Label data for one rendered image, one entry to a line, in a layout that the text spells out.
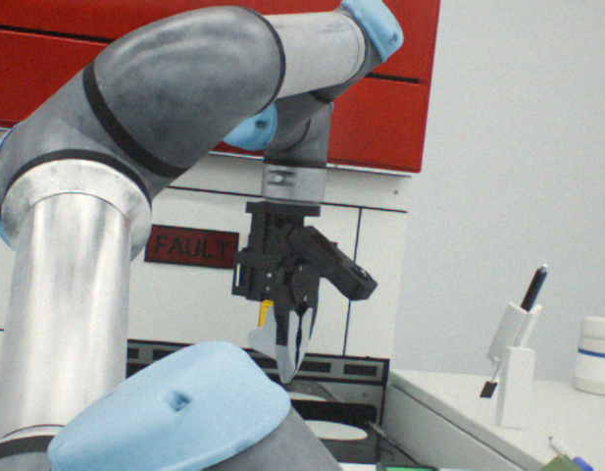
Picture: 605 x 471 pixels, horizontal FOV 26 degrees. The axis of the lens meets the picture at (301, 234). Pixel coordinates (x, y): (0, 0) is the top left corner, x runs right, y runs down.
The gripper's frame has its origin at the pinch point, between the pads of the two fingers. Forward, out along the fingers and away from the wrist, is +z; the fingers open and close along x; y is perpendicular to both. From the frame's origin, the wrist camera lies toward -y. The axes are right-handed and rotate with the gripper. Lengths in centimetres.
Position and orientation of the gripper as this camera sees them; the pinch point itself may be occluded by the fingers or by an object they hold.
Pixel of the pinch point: (291, 373)
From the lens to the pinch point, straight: 153.7
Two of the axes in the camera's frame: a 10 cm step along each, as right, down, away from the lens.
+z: -0.9, 9.9, 0.7
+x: -4.4, 0.2, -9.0
